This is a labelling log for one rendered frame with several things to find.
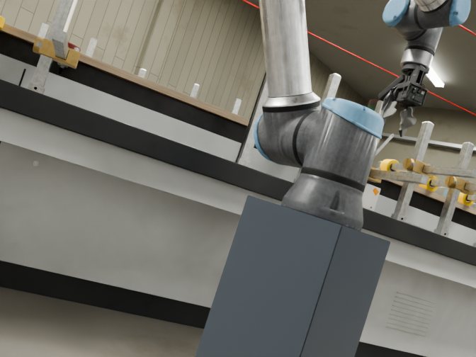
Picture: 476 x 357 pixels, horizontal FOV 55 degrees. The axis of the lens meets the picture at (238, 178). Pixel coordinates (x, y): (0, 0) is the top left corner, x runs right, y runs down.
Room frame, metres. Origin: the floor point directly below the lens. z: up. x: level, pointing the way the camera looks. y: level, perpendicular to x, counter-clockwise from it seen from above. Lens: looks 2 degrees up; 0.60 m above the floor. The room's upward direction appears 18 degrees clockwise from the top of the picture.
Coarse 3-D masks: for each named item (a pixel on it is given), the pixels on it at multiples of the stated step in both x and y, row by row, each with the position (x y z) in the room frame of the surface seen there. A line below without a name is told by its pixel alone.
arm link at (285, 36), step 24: (264, 0) 1.06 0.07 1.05; (288, 0) 1.04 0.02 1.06; (264, 24) 1.08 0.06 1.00; (288, 24) 1.05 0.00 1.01; (264, 48) 1.11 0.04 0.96; (288, 48) 1.07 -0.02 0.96; (288, 72) 1.09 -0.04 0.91; (288, 96) 1.10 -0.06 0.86; (312, 96) 1.12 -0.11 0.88; (264, 120) 1.16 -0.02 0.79; (288, 120) 1.10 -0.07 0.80; (264, 144) 1.18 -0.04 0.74; (288, 144) 1.09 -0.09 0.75
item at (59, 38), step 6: (60, 30) 1.18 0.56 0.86; (54, 36) 1.18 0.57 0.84; (60, 36) 1.18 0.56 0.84; (66, 36) 1.21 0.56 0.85; (54, 42) 1.22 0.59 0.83; (60, 42) 1.20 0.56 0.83; (66, 42) 1.27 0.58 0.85; (60, 48) 1.27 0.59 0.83; (66, 48) 1.32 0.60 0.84; (60, 54) 1.36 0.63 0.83; (66, 54) 1.39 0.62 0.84; (60, 66) 1.57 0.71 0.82; (66, 66) 1.56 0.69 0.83
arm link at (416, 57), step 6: (408, 54) 1.38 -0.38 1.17; (414, 54) 1.36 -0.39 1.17; (420, 54) 1.36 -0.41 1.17; (426, 54) 1.36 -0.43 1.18; (402, 60) 1.40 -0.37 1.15; (408, 60) 1.37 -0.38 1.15; (414, 60) 1.36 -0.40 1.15; (420, 60) 1.36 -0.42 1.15; (426, 60) 1.36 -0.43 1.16; (432, 60) 1.38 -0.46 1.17; (402, 66) 1.42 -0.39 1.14; (426, 66) 1.37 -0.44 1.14
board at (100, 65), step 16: (16, 32) 1.55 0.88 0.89; (96, 64) 1.65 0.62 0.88; (128, 80) 1.70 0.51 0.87; (144, 80) 1.71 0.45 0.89; (176, 96) 1.75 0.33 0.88; (208, 112) 1.83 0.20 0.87; (224, 112) 1.82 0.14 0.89; (416, 192) 2.19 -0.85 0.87; (432, 192) 2.21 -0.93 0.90; (464, 208) 2.29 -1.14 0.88
